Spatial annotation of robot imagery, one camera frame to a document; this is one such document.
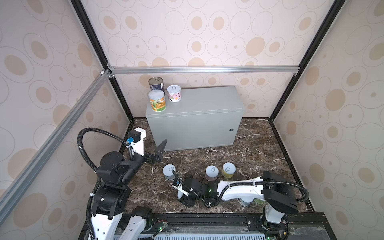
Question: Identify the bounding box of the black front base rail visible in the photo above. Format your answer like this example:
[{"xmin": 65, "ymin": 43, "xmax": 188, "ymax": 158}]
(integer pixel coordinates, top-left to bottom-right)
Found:
[{"xmin": 82, "ymin": 206, "xmax": 336, "ymax": 240}]

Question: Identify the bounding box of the yellow label can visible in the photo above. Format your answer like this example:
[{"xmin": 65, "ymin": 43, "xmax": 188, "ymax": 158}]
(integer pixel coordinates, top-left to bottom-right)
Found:
[{"xmin": 222, "ymin": 162, "xmax": 236, "ymax": 179}]

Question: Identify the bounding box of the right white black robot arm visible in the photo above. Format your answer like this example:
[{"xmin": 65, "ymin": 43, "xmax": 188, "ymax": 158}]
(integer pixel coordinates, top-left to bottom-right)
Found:
[{"xmin": 172, "ymin": 171, "xmax": 310, "ymax": 225}]

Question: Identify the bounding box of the left side aluminium rail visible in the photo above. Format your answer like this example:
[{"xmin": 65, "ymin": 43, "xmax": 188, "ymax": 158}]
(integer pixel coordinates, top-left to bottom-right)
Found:
[{"xmin": 1, "ymin": 70, "xmax": 111, "ymax": 225}]

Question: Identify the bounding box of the green label plastic-lid can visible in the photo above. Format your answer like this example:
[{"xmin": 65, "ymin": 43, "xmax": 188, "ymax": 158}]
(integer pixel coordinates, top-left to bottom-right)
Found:
[{"xmin": 254, "ymin": 199, "xmax": 267, "ymax": 205}]

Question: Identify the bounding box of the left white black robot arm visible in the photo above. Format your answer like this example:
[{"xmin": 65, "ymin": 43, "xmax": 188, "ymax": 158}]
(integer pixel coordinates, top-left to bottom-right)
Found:
[{"xmin": 86, "ymin": 138, "xmax": 167, "ymax": 240}]

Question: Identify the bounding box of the right black corner post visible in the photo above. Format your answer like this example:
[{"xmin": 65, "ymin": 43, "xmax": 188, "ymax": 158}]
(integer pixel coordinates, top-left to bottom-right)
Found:
[{"xmin": 269, "ymin": 0, "xmax": 347, "ymax": 123}]

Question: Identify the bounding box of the grey metal cabinet box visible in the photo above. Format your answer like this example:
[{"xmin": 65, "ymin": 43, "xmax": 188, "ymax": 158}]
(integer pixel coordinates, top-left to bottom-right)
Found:
[{"xmin": 146, "ymin": 86, "xmax": 245, "ymax": 151}]

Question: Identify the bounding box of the green orange plastic-lid can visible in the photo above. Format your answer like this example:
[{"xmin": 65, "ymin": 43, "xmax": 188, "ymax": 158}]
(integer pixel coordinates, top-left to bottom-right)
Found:
[{"xmin": 148, "ymin": 90, "xmax": 166, "ymax": 112}]

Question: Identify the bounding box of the black corner post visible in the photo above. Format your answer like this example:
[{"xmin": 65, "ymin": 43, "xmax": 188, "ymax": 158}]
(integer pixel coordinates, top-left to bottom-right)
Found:
[
  {"xmin": 70, "ymin": 0, "xmax": 135, "ymax": 123},
  {"xmin": 269, "ymin": 0, "xmax": 347, "ymax": 123}
]

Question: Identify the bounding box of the teal bear label can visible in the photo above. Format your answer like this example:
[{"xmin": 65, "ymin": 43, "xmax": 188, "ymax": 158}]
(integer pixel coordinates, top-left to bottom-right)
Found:
[{"xmin": 238, "ymin": 198, "xmax": 254, "ymax": 206}]

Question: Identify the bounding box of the pink white small can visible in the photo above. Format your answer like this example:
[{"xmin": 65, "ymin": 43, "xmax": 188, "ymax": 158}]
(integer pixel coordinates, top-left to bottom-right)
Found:
[{"xmin": 167, "ymin": 85, "xmax": 181, "ymax": 103}]

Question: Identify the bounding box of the dark blue tin can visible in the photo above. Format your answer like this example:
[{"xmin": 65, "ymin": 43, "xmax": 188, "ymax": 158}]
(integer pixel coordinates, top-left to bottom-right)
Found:
[{"xmin": 149, "ymin": 77, "xmax": 165, "ymax": 92}]

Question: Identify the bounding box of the left black corner post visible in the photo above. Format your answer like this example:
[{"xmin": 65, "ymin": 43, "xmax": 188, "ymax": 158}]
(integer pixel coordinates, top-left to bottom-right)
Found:
[{"xmin": 70, "ymin": 0, "xmax": 135, "ymax": 123}]

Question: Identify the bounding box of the pink label can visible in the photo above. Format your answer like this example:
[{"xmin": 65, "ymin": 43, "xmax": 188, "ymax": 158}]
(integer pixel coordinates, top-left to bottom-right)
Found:
[{"xmin": 205, "ymin": 166, "xmax": 219, "ymax": 181}]

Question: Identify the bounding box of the light blue label can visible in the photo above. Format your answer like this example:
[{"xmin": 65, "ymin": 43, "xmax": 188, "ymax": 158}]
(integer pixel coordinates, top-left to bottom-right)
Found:
[{"xmin": 163, "ymin": 164, "xmax": 176, "ymax": 181}]

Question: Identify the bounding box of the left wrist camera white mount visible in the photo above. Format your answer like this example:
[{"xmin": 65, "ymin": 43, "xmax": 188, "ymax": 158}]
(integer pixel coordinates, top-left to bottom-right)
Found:
[{"xmin": 126, "ymin": 128, "xmax": 146, "ymax": 157}]

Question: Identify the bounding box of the back horizontal aluminium rail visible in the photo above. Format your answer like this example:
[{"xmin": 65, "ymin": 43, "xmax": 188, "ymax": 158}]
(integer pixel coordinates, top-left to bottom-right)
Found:
[{"xmin": 110, "ymin": 65, "xmax": 300, "ymax": 75}]

